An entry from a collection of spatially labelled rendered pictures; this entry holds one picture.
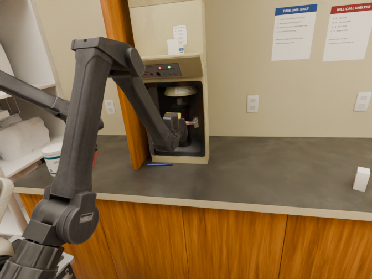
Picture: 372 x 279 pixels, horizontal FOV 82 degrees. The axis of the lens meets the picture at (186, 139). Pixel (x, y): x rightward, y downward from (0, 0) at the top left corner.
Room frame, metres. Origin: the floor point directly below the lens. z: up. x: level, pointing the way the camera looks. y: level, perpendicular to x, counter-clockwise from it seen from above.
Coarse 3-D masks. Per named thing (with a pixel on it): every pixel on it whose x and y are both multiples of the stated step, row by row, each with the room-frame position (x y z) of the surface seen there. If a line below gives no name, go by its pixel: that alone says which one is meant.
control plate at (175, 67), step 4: (156, 64) 0.97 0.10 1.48; (160, 64) 0.97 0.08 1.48; (164, 64) 0.97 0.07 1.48; (168, 64) 0.96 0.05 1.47; (172, 64) 0.96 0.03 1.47; (176, 64) 0.96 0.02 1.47; (148, 68) 1.00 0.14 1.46; (152, 68) 1.00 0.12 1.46; (156, 68) 0.99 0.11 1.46; (164, 68) 0.99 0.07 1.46; (168, 68) 0.98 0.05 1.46; (172, 68) 0.98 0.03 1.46; (176, 68) 0.98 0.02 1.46; (144, 72) 1.02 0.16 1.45; (148, 72) 1.02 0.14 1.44; (152, 72) 1.01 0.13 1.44; (160, 72) 1.01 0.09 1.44; (164, 72) 1.01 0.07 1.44; (168, 72) 1.00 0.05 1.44; (172, 72) 1.00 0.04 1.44; (176, 72) 1.00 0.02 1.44; (180, 72) 0.99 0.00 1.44; (144, 76) 1.05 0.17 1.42; (148, 76) 1.04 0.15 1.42; (152, 76) 1.04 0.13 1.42; (156, 76) 1.04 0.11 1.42; (160, 76) 1.03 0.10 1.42; (164, 76) 1.03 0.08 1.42; (168, 76) 1.03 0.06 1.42
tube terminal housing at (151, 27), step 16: (144, 16) 1.08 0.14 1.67; (160, 16) 1.06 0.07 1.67; (176, 16) 1.05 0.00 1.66; (192, 16) 1.03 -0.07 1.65; (144, 32) 1.08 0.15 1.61; (160, 32) 1.06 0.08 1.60; (192, 32) 1.03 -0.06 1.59; (144, 48) 1.08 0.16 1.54; (160, 48) 1.07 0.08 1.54; (192, 48) 1.03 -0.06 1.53; (144, 80) 1.09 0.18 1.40; (160, 80) 1.07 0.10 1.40; (176, 80) 1.05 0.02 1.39; (192, 80) 1.03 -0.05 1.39; (208, 128) 1.12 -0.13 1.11; (208, 144) 1.09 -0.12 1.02; (160, 160) 1.08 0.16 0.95; (176, 160) 1.06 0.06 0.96; (192, 160) 1.04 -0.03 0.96
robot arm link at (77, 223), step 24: (72, 48) 0.50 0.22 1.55; (96, 48) 0.48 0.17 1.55; (120, 48) 0.54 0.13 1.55; (96, 72) 0.47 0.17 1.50; (72, 96) 0.45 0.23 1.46; (96, 96) 0.46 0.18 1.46; (72, 120) 0.42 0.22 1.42; (96, 120) 0.44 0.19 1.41; (72, 144) 0.39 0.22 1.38; (72, 168) 0.37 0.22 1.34; (48, 192) 0.37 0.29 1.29; (72, 192) 0.34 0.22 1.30; (72, 216) 0.31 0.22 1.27; (96, 216) 0.35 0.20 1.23; (72, 240) 0.30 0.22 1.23
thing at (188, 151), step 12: (144, 84) 1.08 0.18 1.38; (156, 84) 1.06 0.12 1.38; (168, 84) 1.05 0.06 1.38; (180, 84) 1.03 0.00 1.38; (192, 84) 1.02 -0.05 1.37; (156, 96) 1.06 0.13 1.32; (168, 96) 1.05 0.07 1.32; (180, 96) 1.03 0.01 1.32; (192, 96) 1.02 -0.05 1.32; (168, 108) 1.05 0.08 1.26; (180, 108) 1.04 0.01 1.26; (192, 108) 1.02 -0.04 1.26; (192, 120) 1.02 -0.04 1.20; (192, 132) 1.02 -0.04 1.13; (204, 132) 1.01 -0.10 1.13; (180, 144) 1.04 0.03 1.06; (192, 144) 1.02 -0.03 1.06; (204, 144) 1.01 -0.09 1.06; (180, 156) 1.04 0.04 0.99; (192, 156) 1.03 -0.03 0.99
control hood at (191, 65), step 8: (144, 56) 1.04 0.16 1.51; (152, 56) 0.96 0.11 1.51; (160, 56) 0.95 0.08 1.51; (168, 56) 0.94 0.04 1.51; (176, 56) 0.93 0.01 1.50; (184, 56) 0.93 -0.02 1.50; (192, 56) 0.92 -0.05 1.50; (200, 56) 0.93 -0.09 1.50; (144, 64) 0.98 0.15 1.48; (152, 64) 0.98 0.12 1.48; (184, 64) 0.95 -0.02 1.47; (192, 64) 0.95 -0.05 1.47; (200, 64) 0.94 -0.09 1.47; (184, 72) 0.99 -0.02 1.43; (192, 72) 0.99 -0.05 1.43; (200, 72) 0.98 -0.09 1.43
